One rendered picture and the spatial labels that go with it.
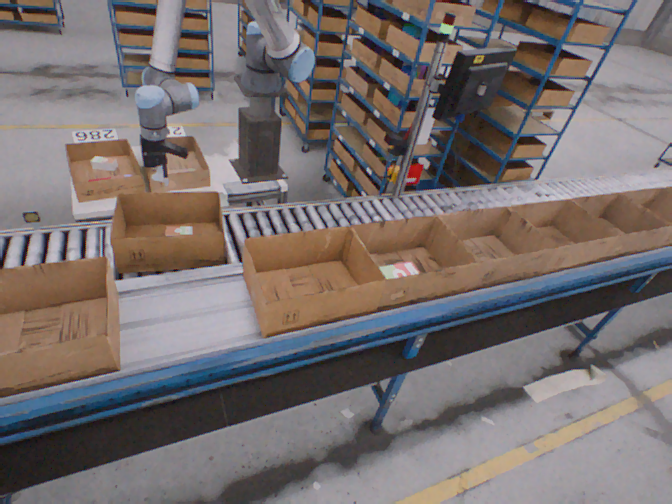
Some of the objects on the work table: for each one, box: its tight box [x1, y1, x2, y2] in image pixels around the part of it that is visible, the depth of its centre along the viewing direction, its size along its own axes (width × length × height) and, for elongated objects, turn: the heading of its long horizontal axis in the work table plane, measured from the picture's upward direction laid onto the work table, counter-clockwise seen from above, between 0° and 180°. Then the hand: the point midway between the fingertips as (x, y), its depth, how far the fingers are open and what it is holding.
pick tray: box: [139, 135, 211, 192], centre depth 205 cm, size 28×38×10 cm
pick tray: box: [64, 138, 146, 203], centre depth 191 cm, size 28×38×10 cm
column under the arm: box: [229, 106, 289, 184], centre depth 212 cm, size 26×26×33 cm
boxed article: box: [91, 156, 118, 171], centre depth 198 cm, size 6×10×5 cm, turn 82°
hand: (166, 179), depth 159 cm, fingers open, 5 cm apart
